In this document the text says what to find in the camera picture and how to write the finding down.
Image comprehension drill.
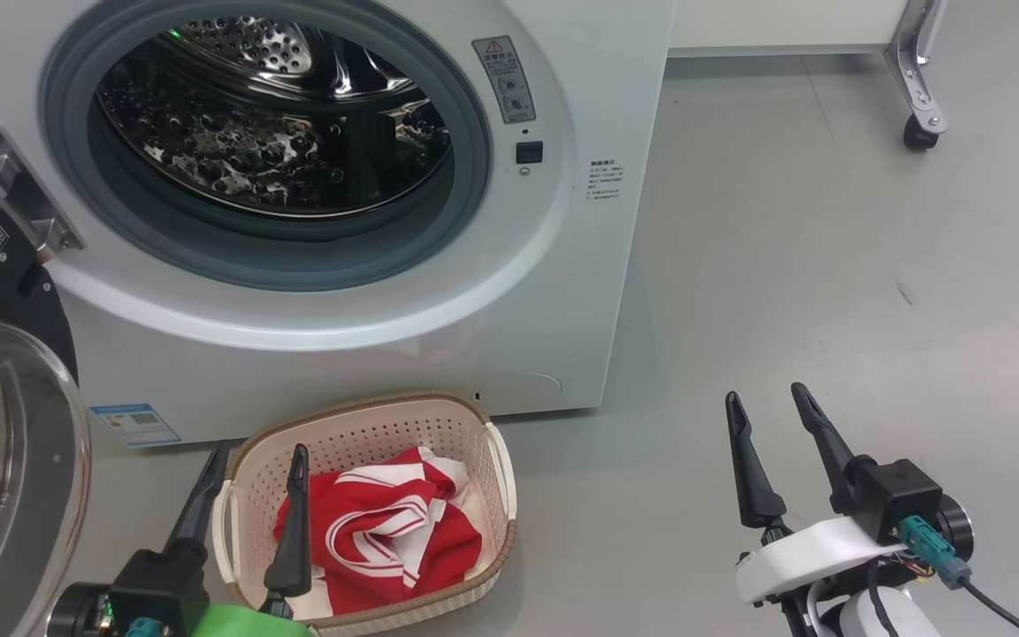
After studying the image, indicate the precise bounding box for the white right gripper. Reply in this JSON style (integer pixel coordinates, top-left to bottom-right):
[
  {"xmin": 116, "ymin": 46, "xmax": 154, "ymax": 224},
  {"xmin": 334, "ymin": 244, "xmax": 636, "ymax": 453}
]
[{"xmin": 725, "ymin": 381, "xmax": 908, "ymax": 637}]

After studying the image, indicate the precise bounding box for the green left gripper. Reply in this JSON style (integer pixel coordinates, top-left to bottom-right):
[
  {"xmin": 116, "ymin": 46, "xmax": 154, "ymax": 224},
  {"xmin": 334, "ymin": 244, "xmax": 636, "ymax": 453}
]
[{"xmin": 165, "ymin": 440, "xmax": 318, "ymax": 637}]

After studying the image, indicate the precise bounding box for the red and white garment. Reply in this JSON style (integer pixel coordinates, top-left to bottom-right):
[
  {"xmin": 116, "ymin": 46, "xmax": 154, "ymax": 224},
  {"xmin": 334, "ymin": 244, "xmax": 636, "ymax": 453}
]
[{"xmin": 273, "ymin": 447, "xmax": 484, "ymax": 616}]

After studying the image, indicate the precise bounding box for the cream perforated laundry basket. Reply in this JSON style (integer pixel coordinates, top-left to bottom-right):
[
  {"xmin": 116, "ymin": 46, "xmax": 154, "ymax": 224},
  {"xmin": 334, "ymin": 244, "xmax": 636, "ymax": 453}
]
[{"xmin": 211, "ymin": 392, "xmax": 517, "ymax": 637}]

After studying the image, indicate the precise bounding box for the white front-loading washing machine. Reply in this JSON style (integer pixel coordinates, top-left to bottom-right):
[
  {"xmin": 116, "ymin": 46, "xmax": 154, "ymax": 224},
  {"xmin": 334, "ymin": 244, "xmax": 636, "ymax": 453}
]
[{"xmin": 0, "ymin": 0, "xmax": 678, "ymax": 448}]

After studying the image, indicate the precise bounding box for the metal washer door hinge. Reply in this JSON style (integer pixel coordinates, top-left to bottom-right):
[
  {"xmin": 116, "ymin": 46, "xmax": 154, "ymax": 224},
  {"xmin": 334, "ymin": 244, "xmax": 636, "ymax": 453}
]
[{"xmin": 0, "ymin": 126, "xmax": 84, "ymax": 265}]

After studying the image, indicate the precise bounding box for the grey rubber door gasket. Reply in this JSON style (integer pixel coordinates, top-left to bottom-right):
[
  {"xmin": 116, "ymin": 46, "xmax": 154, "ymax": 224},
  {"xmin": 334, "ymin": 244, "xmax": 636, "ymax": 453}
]
[{"xmin": 41, "ymin": 0, "xmax": 493, "ymax": 293}]

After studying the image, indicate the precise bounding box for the blue energy label sticker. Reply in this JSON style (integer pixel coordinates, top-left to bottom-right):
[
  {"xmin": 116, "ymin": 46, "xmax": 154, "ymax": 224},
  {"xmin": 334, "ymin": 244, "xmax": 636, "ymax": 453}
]
[{"xmin": 89, "ymin": 403, "xmax": 181, "ymax": 448}]

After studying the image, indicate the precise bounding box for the small printed text sticker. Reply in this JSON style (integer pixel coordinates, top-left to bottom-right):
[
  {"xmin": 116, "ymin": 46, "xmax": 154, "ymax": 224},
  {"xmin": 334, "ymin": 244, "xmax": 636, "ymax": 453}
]
[{"xmin": 587, "ymin": 159, "xmax": 625, "ymax": 204}]

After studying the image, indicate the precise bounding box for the black partition caster wheel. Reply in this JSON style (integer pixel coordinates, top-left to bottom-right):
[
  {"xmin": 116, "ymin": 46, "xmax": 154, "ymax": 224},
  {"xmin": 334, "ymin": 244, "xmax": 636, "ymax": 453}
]
[{"xmin": 903, "ymin": 113, "xmax": 941, "ymax": 151}]

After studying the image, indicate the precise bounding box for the perforated steel washer drum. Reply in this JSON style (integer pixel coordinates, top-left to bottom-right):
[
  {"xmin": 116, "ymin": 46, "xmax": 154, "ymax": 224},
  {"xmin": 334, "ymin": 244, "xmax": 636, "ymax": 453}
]
[{"xmin": 94, "ymin": 16, "xmax": 456, "ymax": 218}]

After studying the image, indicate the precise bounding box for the white rolling partition board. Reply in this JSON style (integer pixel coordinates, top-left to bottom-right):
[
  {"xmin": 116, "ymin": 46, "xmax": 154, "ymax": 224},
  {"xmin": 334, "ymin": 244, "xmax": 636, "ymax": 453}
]
[{"xmin": 667, "ymin": 0, "xmax": 953, "ymax": 151}]

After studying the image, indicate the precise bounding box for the grey warning sticker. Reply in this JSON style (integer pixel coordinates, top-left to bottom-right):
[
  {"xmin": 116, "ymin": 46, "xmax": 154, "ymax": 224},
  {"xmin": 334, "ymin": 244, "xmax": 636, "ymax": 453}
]
[{"xmin": 472, "ymin": 35, "xmax": 537, "ymax": 125}]

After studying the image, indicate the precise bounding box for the right camera cable teal connector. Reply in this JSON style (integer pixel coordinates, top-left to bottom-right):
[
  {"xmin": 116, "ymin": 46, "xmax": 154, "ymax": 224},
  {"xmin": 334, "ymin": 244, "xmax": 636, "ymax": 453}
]
[{"xmin": 897, "ymin": 516, "xmax": 1019, "ymax": 637}]

